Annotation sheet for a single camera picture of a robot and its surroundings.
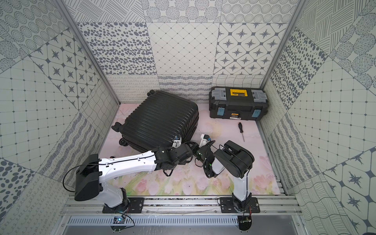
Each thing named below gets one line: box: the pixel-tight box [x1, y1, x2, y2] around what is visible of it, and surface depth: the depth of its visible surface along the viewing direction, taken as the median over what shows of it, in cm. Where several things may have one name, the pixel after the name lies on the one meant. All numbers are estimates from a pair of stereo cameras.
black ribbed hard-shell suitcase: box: [111, 90, 200, 153], surface depth 87 cm
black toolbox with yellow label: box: [208, 86, 269, 121], surface depth 103 cm
